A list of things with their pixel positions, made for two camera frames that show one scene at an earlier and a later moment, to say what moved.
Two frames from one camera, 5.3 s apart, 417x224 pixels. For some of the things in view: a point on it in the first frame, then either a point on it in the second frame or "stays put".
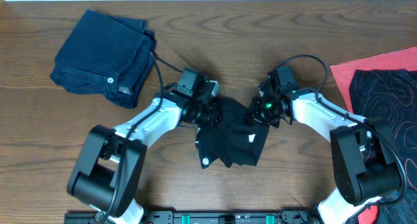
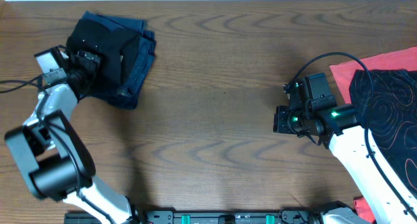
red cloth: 404,60 stays put
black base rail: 207,217 stays put
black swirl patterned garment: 389,96 stays put
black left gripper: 213,112 → 90,64
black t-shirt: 231,139 → 119,50
